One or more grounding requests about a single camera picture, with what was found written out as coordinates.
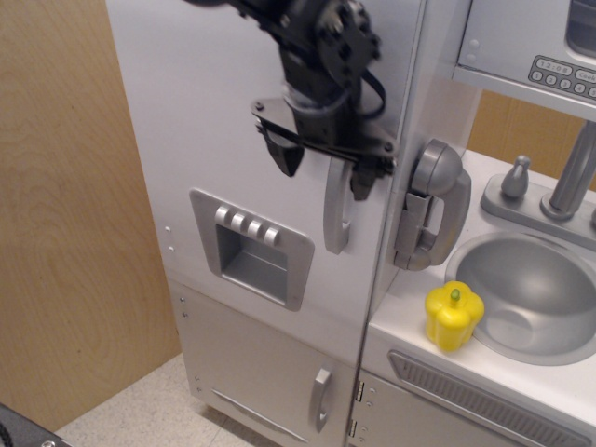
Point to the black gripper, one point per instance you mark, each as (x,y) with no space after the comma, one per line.
(338,130)

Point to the silver fridge door handle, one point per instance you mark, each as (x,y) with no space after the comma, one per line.
(336,225)

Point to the white toy fridge door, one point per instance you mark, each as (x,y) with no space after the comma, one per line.
(190,76)

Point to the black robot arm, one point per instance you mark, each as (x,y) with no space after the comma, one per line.
(331,97)

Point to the silver ice dispenser panel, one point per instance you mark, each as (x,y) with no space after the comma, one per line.
(259,255)

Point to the grey toy telephone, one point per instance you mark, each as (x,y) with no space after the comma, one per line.
(435,209)

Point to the yellow toy bell pepper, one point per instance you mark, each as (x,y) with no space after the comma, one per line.
(453,311)

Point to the white toy kitchen cabinet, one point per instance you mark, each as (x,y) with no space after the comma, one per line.
(442,109)

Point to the white lower freezer door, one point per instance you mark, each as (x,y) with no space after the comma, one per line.
(257,375)

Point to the toy microwave with keypad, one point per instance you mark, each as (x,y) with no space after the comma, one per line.
(541,52)

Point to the silver toy faucet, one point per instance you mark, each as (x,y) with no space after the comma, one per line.
(561,211)

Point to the silver toy sink basin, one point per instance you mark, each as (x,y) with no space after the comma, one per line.
(539,297)

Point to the silver oven vent panel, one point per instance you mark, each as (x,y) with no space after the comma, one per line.
(483,407)

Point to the black case corner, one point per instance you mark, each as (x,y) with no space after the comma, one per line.
(17,430)

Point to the silver freezer door handle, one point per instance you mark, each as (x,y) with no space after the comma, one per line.
(317,413)

